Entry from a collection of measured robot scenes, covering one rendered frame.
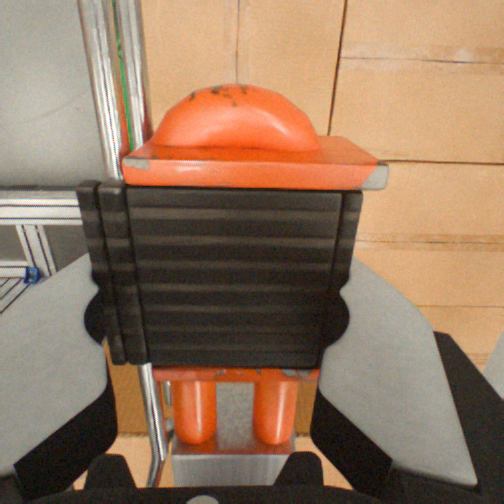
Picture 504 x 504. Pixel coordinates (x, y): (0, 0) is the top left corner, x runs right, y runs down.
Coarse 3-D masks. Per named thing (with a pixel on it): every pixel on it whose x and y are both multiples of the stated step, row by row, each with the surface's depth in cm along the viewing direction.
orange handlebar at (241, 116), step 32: (192, 96) 10; (224, 96) 10; (256, 96) 10; (160, 128) 11; (192, 128) 10; (224, 128) 10; (256, 128) 10; (288, 128) 10; (192, 384) 15; (256, 384) 16; (288, 384) 15; (192, 416) 16; (256, 416) 17; (288, 416) 16
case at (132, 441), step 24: (120, 384) 44; (312, 384) 45; (120, 408) 41; (168, 408) 42; (312, 408) 42; (120, 432) 39; (144, 432) 39; (144, 456) 40; (168, 456) 40; (144, 480) 42; (168, 480) 42; (336, 480) 43
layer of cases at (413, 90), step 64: (192, 0) 63; (256, 0) 63; (320, 0) 63; (384, 0) 64; (448, 0) 64; (192, 64) 68; (256, 64) 68; (320, 64) 68; (384, 64) 69; (448, 64) 69; (320, 128) 74; (384, 128) 74; (448, 128) 75; (384, 192) 81; (448, 192) 81; (384, 256) 89; (448, 256) 90; (448, 320) 100
